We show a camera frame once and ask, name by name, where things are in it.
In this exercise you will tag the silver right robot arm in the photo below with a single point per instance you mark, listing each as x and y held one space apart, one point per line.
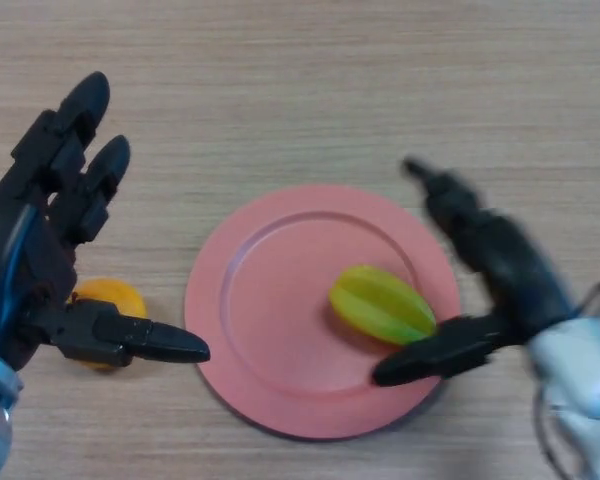
585 360

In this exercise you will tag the yellow green starfruit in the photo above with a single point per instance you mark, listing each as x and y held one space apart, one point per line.
380 305

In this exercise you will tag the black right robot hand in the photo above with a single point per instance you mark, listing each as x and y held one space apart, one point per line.
510 265

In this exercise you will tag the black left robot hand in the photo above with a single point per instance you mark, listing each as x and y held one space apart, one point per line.
35 260

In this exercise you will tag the orange yellow pear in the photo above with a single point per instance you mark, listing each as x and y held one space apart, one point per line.
110 295

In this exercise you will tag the pink round plate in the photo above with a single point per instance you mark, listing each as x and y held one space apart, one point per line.
280 310

